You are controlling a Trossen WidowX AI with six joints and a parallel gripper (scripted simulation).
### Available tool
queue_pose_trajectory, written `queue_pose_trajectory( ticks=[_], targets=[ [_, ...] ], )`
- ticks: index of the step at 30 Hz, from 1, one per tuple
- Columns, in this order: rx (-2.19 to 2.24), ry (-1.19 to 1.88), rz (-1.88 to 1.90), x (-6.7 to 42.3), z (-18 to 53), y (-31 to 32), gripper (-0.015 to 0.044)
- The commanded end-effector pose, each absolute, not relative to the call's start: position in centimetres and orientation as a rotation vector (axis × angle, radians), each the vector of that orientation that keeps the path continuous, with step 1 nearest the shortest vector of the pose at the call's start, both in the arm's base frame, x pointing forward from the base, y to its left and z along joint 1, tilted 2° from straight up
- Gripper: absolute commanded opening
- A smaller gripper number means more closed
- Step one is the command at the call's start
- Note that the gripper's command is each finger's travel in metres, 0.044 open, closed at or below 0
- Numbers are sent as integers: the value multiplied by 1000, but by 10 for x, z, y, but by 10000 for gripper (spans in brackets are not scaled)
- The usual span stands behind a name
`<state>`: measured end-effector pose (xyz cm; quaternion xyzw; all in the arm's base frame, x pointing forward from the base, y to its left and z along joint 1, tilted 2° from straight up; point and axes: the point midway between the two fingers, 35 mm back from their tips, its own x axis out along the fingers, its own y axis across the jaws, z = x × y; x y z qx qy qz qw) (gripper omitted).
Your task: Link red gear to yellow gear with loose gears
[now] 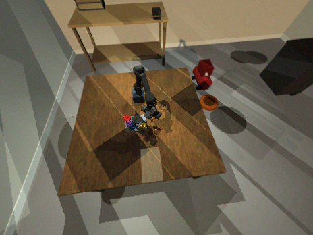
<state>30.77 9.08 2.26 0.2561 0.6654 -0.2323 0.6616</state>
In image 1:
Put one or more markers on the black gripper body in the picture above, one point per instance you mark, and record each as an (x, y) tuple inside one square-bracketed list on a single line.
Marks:
[(144, 108)]

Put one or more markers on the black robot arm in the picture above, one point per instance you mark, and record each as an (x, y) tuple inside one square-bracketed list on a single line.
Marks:
[(140, 73)]

